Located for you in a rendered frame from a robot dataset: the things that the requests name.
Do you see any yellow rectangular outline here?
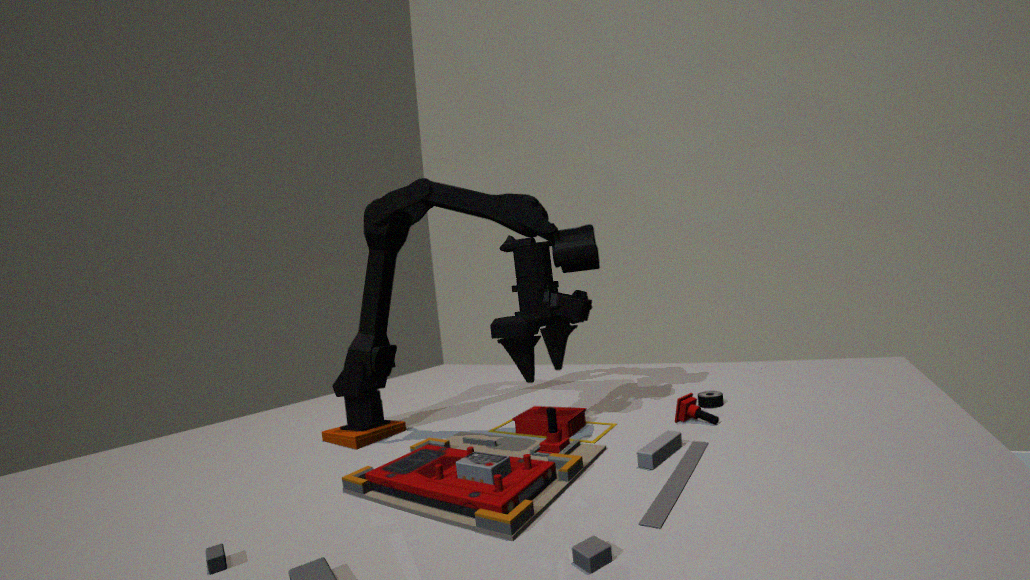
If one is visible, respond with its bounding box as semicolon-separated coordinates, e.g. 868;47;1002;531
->
488;419;617;444

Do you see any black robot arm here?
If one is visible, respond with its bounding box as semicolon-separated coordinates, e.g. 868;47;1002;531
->
333;178;599;432

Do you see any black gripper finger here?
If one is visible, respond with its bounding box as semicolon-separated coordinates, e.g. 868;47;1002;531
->
540;325;578;370
497;336;541;383

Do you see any black toy tyre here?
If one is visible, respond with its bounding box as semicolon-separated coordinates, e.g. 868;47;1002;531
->
698;391;724;409

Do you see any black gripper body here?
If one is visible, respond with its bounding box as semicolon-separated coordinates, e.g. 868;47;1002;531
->
490;275;580;340

